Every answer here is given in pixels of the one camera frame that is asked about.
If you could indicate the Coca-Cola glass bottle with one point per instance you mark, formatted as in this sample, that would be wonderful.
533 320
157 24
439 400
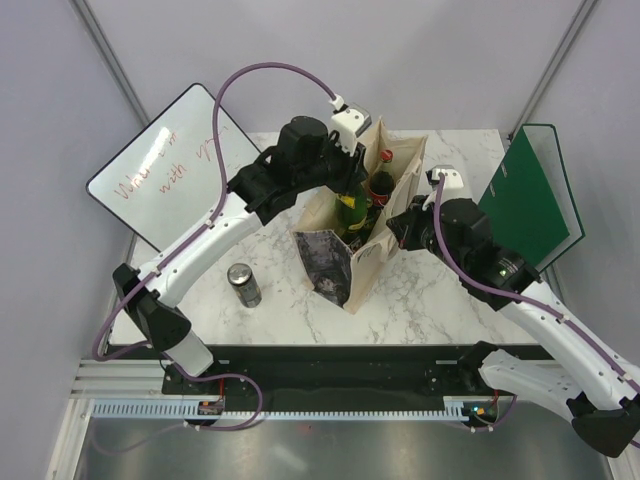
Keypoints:
382 182

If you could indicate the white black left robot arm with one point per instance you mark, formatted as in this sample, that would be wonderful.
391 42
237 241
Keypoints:
308 154

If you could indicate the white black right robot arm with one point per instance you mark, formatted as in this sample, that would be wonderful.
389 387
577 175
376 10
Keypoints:
598 392

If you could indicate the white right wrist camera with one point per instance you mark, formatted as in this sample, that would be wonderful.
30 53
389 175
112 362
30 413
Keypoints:
445 175

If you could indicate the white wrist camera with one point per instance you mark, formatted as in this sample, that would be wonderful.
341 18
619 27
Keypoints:
445 175
348 122

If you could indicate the green Perrier bottle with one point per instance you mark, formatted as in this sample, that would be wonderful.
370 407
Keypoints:
374 212
351 211

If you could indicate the white dry-erase board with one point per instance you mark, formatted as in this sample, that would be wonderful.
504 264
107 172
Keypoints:
162 182

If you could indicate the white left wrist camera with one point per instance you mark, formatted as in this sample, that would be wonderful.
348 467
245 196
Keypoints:
348 122

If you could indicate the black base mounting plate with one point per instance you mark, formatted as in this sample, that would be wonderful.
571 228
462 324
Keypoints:
340 376

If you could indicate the black Schweppes drink can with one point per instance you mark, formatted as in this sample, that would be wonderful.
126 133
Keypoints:
241 278

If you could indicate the cream canvas Monet tote bag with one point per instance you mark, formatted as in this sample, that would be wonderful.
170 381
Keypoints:
334 271

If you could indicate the light blue slotted cable duct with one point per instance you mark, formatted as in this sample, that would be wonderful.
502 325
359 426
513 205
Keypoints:
193 409

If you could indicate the green ring binder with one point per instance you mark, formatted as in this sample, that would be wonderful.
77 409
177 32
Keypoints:
529 200

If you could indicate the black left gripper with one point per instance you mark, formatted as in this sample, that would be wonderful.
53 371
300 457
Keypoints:
354 167

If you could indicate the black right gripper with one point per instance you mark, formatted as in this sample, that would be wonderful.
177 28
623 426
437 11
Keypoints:
404 224

